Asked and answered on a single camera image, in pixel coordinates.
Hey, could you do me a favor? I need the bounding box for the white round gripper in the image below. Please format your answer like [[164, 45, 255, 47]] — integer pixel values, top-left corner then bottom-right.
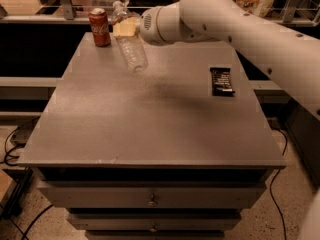
[[113, 3, 200, 46]]

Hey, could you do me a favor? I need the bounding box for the clear plastic water bottle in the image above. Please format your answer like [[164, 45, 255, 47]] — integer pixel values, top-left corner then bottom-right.
[[112, 1, 148, 72]]

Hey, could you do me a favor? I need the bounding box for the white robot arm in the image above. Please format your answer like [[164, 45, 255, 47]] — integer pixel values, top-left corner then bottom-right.
[[114, 0, 320, 119]]

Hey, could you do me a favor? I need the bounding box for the red coke can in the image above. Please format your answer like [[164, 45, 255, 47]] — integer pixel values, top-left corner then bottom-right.
[[89, 8, 111, 47]]

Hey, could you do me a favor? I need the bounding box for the black snack bar wrapper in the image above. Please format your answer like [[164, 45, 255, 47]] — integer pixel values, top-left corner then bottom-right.
[[210, 67, 235, 96]]

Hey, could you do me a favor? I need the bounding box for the metal railing shelf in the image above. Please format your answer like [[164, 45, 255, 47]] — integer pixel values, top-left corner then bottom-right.
[[0, 0, 320, 27]]

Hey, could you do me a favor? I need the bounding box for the grey drawer cabinet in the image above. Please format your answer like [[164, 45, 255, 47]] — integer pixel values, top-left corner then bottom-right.
[[19, 35, 285, 240]]

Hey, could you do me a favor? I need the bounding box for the top grey drawer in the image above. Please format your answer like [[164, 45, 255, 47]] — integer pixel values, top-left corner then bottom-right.
[[38, 181, 265, 209]]

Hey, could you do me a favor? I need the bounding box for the grey drawer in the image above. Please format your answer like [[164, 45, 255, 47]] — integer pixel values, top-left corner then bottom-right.
[[67, 213, 241, 231], [38, 181, 265, 209]]

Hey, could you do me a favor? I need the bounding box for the black cables left floor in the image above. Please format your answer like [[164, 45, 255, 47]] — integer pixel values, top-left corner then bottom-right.
[[2, 117, 40, 168]]

